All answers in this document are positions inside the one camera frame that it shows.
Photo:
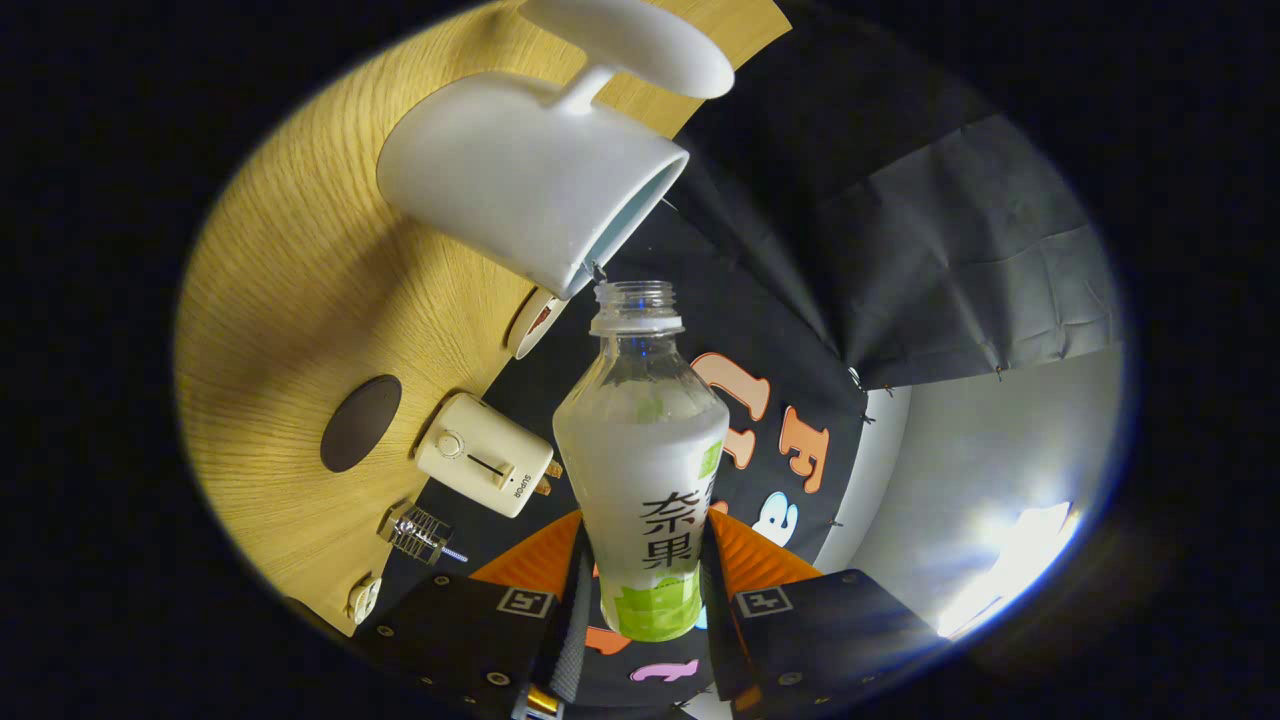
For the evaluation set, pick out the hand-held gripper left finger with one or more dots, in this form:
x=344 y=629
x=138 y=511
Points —
x=575 y=620

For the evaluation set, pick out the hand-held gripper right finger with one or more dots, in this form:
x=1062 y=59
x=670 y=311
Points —
x=712 y=620

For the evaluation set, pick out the clear juice bottle white label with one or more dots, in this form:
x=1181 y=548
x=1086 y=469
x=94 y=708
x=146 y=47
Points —
x=640 y=470

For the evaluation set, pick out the dark round coaster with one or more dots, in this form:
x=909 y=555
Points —
x=360 y=424

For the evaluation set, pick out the white ceramic cup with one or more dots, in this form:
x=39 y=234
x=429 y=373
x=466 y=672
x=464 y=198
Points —
x=520 y=170

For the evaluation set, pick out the metal spoon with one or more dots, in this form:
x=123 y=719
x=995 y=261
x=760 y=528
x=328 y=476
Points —
x=455 y=554

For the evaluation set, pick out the cream toaster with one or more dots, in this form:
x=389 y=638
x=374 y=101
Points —
x=480 y=455

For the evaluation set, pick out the white divided dish with beans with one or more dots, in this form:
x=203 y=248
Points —
x=363 y=600

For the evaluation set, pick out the small white oval plate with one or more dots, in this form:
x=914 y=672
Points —
x=525 y=328

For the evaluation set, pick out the large ceiling light panel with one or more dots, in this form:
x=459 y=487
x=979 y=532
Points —
x=1010 y=570

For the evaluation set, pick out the wooden table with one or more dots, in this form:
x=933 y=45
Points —
x=290 y=280

